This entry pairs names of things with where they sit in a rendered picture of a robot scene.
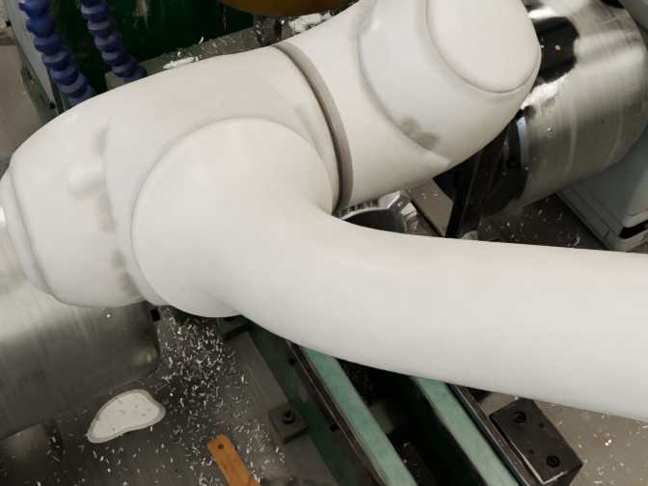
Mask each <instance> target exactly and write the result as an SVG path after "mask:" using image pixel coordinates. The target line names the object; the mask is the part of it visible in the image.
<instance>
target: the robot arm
mask: <svg viewBox="0 0 648 486"><path fill-rule="evenodd" d="M540 63H541V47H540V43H539V42H538V39H537V37H536V33H535V29H534V27H533V24H532V22H531V20H530V17H529V15H528V13H527V10H526V8H525V6H524V4H523V2H522V1H521V0H360V1H359V2H357V3H356V4H354V5H352V6H351V7H349V8H348V9H346V10H345V11H343V12H341V13H339V14H337V15H336V16H334V17H332V18H330V19H328V20H326V21H325V22H323V23H321V24H319V25H317V26H315V27H313V28H311V29H309V30H307V31H305V32H303V33H301V34H299V35H297V36H294V37H292V38H289V39H287V40H283V41H280V42H277V43H274V44H272V45H269V46H265V47H262V48H259V49H255V50H251V51H247V52H242V53H237V54H230V55H222V56H216V57H212V58H208V59H205V60H201V61H198V62H195V63H191V64H188V65H184V66H180V67H175V68H172V69H169V70H165V71H162V72H159V73H156V74H153V75H151V76H148V77H145V78H143V79H140V80H137V81H134V82H132V83H129V84H126V85H123V86H121V87H118V88H116V89H114V90H111V91H109V92H106V93H104V94H100V95H98V96H95V97H93V98H90V99H88V100H86V101H84V102H82V103H80V104H78V105H76V106H74V107H73V108H71V109H69V110H67V111H66V112H64V113H63V114H62V115H60V116H59V117H57V118H55V119H54V120H52V121H50V122H49V123H48V124H46V125H45V126H44V127H42V128H41V129H39V130H38V131H37V132H36V133H34V134H33V135H32V136H31V137H30V138H29V139H28V140H26V141H25V142H24V143H23V144H22V145H21V146H20V147H19V148H18V149H17V150H16V151H15V153H14V154H13V156H12V158H11V161H10V167H9V168H8V170H7V171H6V172H5V174H4V175H3V177H2V179H1V183H0V202H1V206H2V210H3V214H4V217H5V221H6V224H7V228H8V231H9V234H10V237H11V240H12V242H13V246H14V249H15V252H16V254H17V257H18V259H19V262H20V264H21V266H22V268H23V271H24V273H25V275H26V277H27V278H28V280H29V282H30V283H31V284H32V285H33V286H34V287H36V288H37V289H38V290H39V291H42V292H45V293H47V294H50V295H52V296H53V297H54V298H55V299H56V300H58V301H59V302H61V303H65V304H70V305H75V306H81V307H93V308H117V307H124V306H128V305H131V304H135V303H138V302H142V301H145V300H147V301H149V302H150V303H152V304H154V305H156V306H165V305H171V306H174V307H176V308H178V309H180V310H182V311H186V312H189V313H192V314H195V315H199V316H206V317H227V316H234V315H238V314H242V315H244V316H245V317H247V318H248V319H250V320H252V321H253V322H255V323H256V324H258V325H259V326H261V327H263V328H265V329H266V330H268V331H270V332H271V333H274V334H276V335H278V336H280V337H282V338H286V339H288V340H290V341H292V342H294V343H297V344H299V345H302V346H304V347H307V348H309V349H311V350H314V351H317V352H320V353H323V354H326V355H329V356H332V357H336V358H339V359H342V360H345V361H349V362H353V363H357V364H361V365H368V366H372V367H376V368H380V369H384V370H388V371H393V372H397V373H402V374H407V375H412V376H417V377H421V378H426V379H431V380H436V381H441V382H446V383H450V384H455V385H460V386H465V387H470V388H475V389H480V390H485V391H490V392H499V393H504V394H509V395H514V396H519V397H523V398H528V399H533V400H539V401H544V402H549V403H553V404H558V405H563V406H568V407H573V408H578V409H583V410H587V411H593V412H598V413H603V414H608V415H613V416H618V417H622V418H627V419H636V420H641V421H647V422H648V255H647V254H635V253H622V252H610V251H598V250H585V249H573V248H560V247H549V246H536V245H524V244H511V243H499V242H487V241H474V240H463V239H452V238H441V237H429V236H419V235H411V234H403V233H396V232H390V231H383V230H378V229H369V228H365V227H361V226H357V225H353V224H350V223H347V222H345V221H342V220H340V219H338V218H336V217H333V216H331V215H332V214H335V213H337V212H339V211H341V210H343V209H346V208H349V207H351V206H354V205H357V204H360V203H366V202H371V201H375V200H377V199H380V198H382V197H384V196H386V195H388V194H391V193H394V192H398V191H402V190H406V189H410V188H414V187H416V186H419V185H421V184H422V183H424V182H426V181H427V180H429V179H431V178H432V177H434V176H436V175H439V174H441V173H443V172H445V171H447V170H449V169H451V168H452V167H454V166H456V165H458V164H460V163H461V162H463V161H465V160H466V159H468V158H469V157H471V156H472V155H474V154H475V153H476V152H478V151H479V150H481V149H482V148H484V147H485V146H486V145H487V144H489V143H490V142H491V141H492V140H494V139H495V138H496V137H497V136H498V135H499V134H500V133H501V132H502V131H503V129H504V128H505V127H506V126H507V125H508V124H509V122H510V121H511V120H512V119H513V118H514V116H515V115H516V113H517V112H518V111H519V109H520V108H521V106H522V105H523V103H524V102H525V100H526V98H527V96H528V94H529V92H530V90H531V88H532V86H533V83H534V81H535V79H536V76H537V73H538V70H539V68H540Z"/></svg>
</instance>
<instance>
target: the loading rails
mask: <svg viewBox="0 0 648 486"><path fill-rule="evenodd" d="M211 320H212V322H213V324H214V326H215V327H216V328H217V331H218V333H219V334H220V336H221V338H222V340H227V339H229V338H233V337H235V336H237V335H239V334H241V333H244V332H246V331H247V332H248V334H249V335H250V337H251V339H252V341H253V342H254V344H255V346H256V348H257V350H258V351H259V353H260V355H261V356H262V358H263V360H264V361H265V362H266V364H267V365H268V367H269V369H270V371H271V372H272V374H273V376H274V377H275V379H276V381H277V382H278V384H279V386H280V387H281V389H282V391H283V393H284V395H285V396H286V398H287V400H288V402H287V403H285V404H284V405H282V406H280V407H278V408H276V409H274V410H272V411H270V412H269V413H268V420H269V421H270V423H271V425H272V427H273V428H274V430H275V432H276V434H277V435H278V437H279V439H280V441H281V442H282V444H283V445H285V444H287V443H289V442H291V441H293V440H295V439H297V438H299V437H301V436H303V435H305V434H307V433H308V434H309V436H310V438H311V440H312V442H313V443H314V445H315V447H316V448H317V450H318V452H319V453H320V455H321V457H322V458H323V460H324V462H325V463H326V465H327V467H328V469H329V470H330V472H331V474H332V475H333V477H334V479H335V480H336V482H337V484H338V486H418V484H417V483H416V481H415V480H414V478H413V477H412V475H411V474H410V472H409V471H408V469H407V467H406V466H405V464H404V463H403V461H402V460H401V458H400V457H399V455H398V454H397V452H396V451H395V449H394V447H393V446H392V445H393V444H395V443H396V442H398V441H400V440H402V439H404V438H406V437H408V439H409V440H410V442H411V443H412V445H413V446H414V448H415V449H416V451H417V453H418V455H419V456H420V458H421V459H422V461H423V462H424V464H425V465H426V467H427V468H428V470H429V471H430V472H431V473H432V475H433V476H434V478H435V479H436V481H437V482H438V484H439V485H440V486H538V485H537V483H536V482H535V481H534V479H533V478H532V477H531V475H530V474H529V472H528V471H527V469H526V468H525V467H524V465H523V464H522V463H521V461H520V460H519V458H518V457H517V456H516V454H515V453H514V452H513V450H512V449H511V448H510V446H509V445H508V443H507V442H506V441H505V439H504V438H503V437H502V435H501V434H500V432H499V431H498V429H497V428H496V427H495V425H494V424H493V423H492V422H491V421H490V420H489V418H488V417H487V415H486V414H485V413H484V411H483V410H482V409H481V407H480V406H479V405H478V403H477V402H476V400H475V399H474V398H473V396H472V395H471V393H470V392H469V391H468V389H467V388H466V387H465V386H460V385H455V384H450V383H446V382H441V381H436V380H431V379H426V378H421V377H417V376H412V375H407V374H402V373H397V372H393V371H388V370H384V369H380V368H376V367H372V366H368V365H364V364H359V365H360V366H361V368H362V370H363V371H364V373H365V374H366V376H367V378H368V379H369V381H370V382H371V384H373V387H374V388H375V390H377V392H378V393H379V395H380V396H381V398H382V400H380V401H378V402H376V403H374V404H372V405H370V406H368V407H367V406H366V405H365V403H364V401H363V400H362V398H361V397H360V395H359V394H358V392H357V390H356V389H355V387H354V386H353V384H352V383H351V381H350V380H349V378H348V377H347V375H346V374H345V372H344V370H343V369H342V367H341V366H340V364H339V363H338V361H337V359H336V358H335V357H332V356H329V355H326V354H323V353H320V352H317V351H314V350H311V349H309V348H307V347H304V346H302V345H299V344H297V343H294V342H292V341H290V340H288V339H286V338H283V337H280V336H278V335H276V334H274V333H271V332H270V331H268V330H266V329H265V328H263V327H261V326H259V325H258V324H256V323H255V322H253V321H252V320H250V319H248V318H247V317H245V316H244V315H242V314H238V315H234V316H227V317H211Z"/></svg>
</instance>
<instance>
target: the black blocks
mask: <svg viewBox="0 0 648 486"><path fill-rule="evenodd" d="M488 418H489V420H490V421H491V422H492V423H493V424H494V425H495V427H496V428H497V429H498V431H499V433H500V434H501V435H502V437H503V438H504V439H505V441H506V442H507V443H508V445H509V446H510V448H511V449H512V450H513V452H514V453H515V454H516V456H517V457H518V458H519V460H520V461H521V463H522V464H523V465H524V467H525V468H526V470H527V471H528V472H529V474H530V475H531V477H532V478H533V479H534V481H535V482H536V483H537V485H538V486H569V485H570V484H571V482H572V481H573V480H574V478H575V477H576V475H577V474H578V473H579V471H580V470H581V468H582V466H583V462H582V460H581V459H580V458H579V456H578V455H577V454H576V452H575V451H574V450H573V449H572V448H571V447H570V446H569V444H568V443H567V442H566V440H565V439H564V438H563V437H562V435H561V434H560V433H559V431H558V430H557V429H556V428H555V426H554V425H553V423H552V422H551V421H550V420H549V418H548V417H547V416H546V414H545V413H544V412H543V411H542V409H541V408H540V407H539V405H538V404H537V403H536V402H535V400H533V399H528V398H523V397H521V398H519V399H517V400H515V401H513V402H512V403H510V404H508V405H506V406H504V407H502V408H501V409H499V410H497V411H495V412H494V413H492V414H490V415H489V417H488Z"/></svg>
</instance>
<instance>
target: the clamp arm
mask: <svg viewBox="0 0 648 486"><path fill-rule="evenodd" d="M510 122H511V121H510ZM510 122H509V124H510ZM509 124H508V125H507V126H506V127H505V128H504V129H503V131H502V132H501V133H500V134H499V135H498V136H497V137H496V138H495V139H494V140H492V141H491V142H490V143H489V144H487V145H486V146H485V147H484V148H482V149H481V150H479V151H478V152H476V153H475V154H474V155H472V156H471V157H469V158H468V159H466V160H465V161H464V164H463V168H462V172H461V174H460V178H459V182H458V186H457V188H455V191H454V195H453V196H454V197H455V198H454V202H453V206H452V209H451V212H450V216H449V220H448V224H447V228H446V232H445V238H452V239H463V238H464V237H465V238H464V239H465V240H473V238H472V237H471V236H470V235H469V234H472V236H473V237H474V238H476V239H478V237H477V230H478V227H479V224H480V221H481V217H482V214H483V211H484V207H485V204H486V202H487V198H488V195H489V192H490V188H491V185H492V182H493V179H494V175H495V172H496V169H497V165H498V163H499V160H500V154H501V151H502V148H503V144H504V141H505V138H506V134H507V131H508V128H509Z"/></svg>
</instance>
